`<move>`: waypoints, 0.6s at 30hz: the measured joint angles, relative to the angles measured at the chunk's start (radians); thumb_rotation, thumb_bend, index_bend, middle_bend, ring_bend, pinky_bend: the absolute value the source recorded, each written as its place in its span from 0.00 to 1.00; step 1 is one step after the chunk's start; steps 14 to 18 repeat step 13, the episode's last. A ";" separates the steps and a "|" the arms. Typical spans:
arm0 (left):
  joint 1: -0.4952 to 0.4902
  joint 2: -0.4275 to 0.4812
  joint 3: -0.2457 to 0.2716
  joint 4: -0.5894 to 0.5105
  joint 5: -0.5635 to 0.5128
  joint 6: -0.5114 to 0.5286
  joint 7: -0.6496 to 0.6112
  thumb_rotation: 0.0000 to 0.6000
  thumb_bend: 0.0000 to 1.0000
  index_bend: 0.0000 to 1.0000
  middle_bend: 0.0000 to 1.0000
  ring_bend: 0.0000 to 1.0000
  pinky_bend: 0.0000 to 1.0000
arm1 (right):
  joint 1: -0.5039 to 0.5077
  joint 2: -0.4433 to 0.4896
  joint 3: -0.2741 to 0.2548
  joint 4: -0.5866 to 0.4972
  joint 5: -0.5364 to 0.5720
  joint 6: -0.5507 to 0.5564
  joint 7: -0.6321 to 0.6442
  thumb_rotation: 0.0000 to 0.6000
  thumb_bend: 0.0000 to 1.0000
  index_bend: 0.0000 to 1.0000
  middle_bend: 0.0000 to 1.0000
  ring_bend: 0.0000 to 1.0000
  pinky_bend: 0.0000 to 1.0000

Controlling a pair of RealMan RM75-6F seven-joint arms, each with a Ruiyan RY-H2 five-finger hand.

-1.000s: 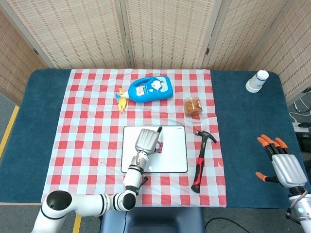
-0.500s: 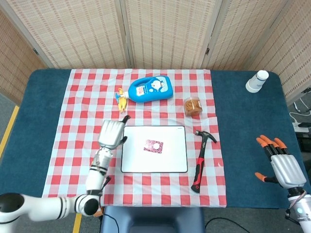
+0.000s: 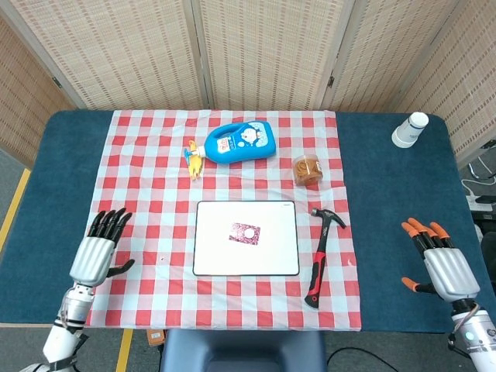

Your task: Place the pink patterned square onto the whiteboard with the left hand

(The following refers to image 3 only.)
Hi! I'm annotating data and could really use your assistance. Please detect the red white checkered tablecloth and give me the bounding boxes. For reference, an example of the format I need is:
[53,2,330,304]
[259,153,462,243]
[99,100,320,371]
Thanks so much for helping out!
[79,109,363,332]

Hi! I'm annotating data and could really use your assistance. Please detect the woven folding screen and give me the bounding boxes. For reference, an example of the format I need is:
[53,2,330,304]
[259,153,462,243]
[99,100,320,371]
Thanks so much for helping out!
[0,0,496,167]

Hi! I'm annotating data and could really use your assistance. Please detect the white power strip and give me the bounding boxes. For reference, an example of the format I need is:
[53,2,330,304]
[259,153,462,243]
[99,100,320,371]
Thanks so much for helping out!
[467,195,493,212]

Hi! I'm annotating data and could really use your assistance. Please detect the yellow rubber chicken toy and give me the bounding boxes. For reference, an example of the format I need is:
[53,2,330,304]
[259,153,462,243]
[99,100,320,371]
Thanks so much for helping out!
[188,139,205,181]

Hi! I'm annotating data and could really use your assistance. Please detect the white rectangular board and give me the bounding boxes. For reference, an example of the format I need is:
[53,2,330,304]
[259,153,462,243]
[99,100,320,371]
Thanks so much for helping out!
[192,200,301,277]

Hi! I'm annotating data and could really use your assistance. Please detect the clear jar of rubber bands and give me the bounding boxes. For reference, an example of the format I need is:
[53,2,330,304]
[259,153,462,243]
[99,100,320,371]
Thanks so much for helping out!
[292,153,325,186]

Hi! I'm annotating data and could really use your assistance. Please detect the dark blue table cover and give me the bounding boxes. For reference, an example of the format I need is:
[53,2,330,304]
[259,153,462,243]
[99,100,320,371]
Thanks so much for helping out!
[0,109,484,334]

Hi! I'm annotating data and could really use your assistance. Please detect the pink patterned small packet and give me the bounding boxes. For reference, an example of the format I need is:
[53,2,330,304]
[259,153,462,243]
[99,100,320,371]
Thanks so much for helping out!
[228,222,261,246]

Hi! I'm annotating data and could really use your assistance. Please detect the silver right robot hand orange fingertips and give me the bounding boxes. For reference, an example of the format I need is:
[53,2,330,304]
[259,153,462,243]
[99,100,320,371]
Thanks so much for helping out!
[401,217,481,302]

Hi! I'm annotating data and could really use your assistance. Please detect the black red claw hammer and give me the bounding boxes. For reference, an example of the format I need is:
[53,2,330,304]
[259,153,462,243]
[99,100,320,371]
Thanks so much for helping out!
[304,208,348,310]

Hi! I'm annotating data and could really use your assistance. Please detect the silver left robot hand black fingers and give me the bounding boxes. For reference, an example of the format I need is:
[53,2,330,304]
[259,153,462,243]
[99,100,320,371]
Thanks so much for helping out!
[69,207,136,288]

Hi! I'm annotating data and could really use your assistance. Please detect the blue padded robot base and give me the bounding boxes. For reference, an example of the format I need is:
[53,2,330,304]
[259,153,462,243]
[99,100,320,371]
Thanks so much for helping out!
[160,329,328,372]

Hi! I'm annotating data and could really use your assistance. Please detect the blue pump bottle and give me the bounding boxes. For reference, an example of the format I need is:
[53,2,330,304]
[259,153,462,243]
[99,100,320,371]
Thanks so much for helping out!
[184,120,278,165]

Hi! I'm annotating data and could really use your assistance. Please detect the black floor cable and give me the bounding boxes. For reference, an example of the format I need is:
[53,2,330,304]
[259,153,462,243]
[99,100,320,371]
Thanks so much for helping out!
[327,346,388,372]

